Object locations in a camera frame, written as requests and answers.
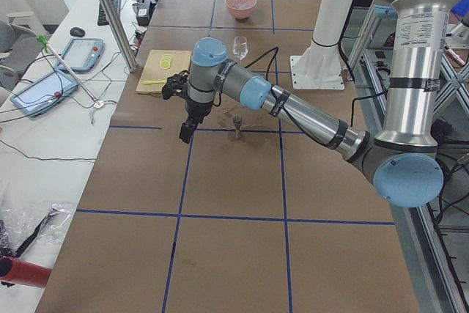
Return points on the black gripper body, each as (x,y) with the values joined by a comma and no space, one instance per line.
(196,111)

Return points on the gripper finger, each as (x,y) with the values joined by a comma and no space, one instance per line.
(187,130)

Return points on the steel jigger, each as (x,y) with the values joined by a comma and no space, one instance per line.
(237,121)

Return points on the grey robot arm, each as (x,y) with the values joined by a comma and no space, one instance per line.
(400,160)

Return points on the pile of ice cubes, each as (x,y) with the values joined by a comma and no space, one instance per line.
(241,4)

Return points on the clear wine glass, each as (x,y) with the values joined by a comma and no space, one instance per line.
(240,48)

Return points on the pink bowl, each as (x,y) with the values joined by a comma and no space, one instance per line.
(240,14)

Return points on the bamboo cutting board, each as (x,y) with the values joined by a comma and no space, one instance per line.
(181,60)

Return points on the yellow plastic knife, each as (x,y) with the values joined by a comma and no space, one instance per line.
(151,82)

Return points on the black power adapter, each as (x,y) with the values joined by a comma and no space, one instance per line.
(144,11)

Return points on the far blue teach pendant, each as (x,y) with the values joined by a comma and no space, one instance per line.
(82,54)

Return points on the blue teach pendant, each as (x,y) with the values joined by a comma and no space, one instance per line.
(44,93)
(82,54)

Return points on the black computer mouse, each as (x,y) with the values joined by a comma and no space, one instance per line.
(77,32)

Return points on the near blue teach pendant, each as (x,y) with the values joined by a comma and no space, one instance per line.
(44,93)

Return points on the metal rod green tip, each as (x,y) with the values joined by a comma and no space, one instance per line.
(97,102)

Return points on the clear plastic bag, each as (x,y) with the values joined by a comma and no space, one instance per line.
(32,223)

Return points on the red cylinder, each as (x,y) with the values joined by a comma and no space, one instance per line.
(16,271)

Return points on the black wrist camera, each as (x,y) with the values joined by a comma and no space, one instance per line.
(176,85)

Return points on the aluminium frame post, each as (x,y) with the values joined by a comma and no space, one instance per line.
(119,34)

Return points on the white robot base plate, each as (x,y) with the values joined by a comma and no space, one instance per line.
(319,67)

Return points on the aluminium frame rail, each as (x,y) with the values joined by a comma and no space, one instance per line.
(434,236)

